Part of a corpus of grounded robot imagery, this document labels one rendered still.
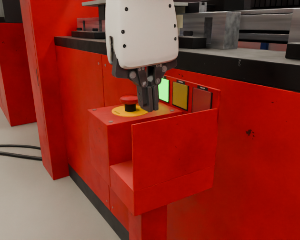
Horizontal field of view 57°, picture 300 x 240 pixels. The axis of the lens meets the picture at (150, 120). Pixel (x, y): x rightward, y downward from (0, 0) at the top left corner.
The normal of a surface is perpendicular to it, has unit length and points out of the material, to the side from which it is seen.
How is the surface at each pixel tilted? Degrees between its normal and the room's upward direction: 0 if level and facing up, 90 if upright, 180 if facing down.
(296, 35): 90
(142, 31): 93
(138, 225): 90
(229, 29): 90
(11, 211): 0
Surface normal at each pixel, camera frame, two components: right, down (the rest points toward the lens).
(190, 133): 0.51, 0.28
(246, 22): -0.82, 0.18
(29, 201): 0.00, -0.95
